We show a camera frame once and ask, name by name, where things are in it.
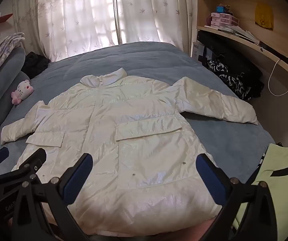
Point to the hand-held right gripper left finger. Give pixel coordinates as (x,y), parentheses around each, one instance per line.
(77,178)

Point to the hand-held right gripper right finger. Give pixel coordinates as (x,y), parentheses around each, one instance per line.
(210,180)

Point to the white puffer jacket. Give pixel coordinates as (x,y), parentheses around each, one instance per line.
(133,143)

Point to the pink white cat plush toy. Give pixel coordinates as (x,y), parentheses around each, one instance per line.
(23,89)

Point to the light green garment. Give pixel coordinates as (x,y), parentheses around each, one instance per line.
(284,160)

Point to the black fuzzy cloth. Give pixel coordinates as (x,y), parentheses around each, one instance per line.
(35,64)

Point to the black white patterned garment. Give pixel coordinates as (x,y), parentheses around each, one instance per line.
(224,75)

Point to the folded patterned blanket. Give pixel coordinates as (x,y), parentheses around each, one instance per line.
(3,47)

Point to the black bag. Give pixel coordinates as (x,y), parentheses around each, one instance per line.
(234,52)

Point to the white cardboard box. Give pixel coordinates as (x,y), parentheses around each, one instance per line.
(197,50)

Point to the long black object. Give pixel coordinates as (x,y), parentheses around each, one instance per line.
(284,57)

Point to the white floral curtain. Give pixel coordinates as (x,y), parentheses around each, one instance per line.
(154,12)
(71,17)

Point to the pile of papers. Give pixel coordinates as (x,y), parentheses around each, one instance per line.
(244,34)

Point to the stack of pink boxes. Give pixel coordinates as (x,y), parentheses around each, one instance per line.
(221,20)

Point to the small blue box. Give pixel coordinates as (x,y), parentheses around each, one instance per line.
(221,9)

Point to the yellow bag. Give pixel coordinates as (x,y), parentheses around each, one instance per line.
(264,16)

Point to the wooden shelf unit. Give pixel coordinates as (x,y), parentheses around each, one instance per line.
(234,2)

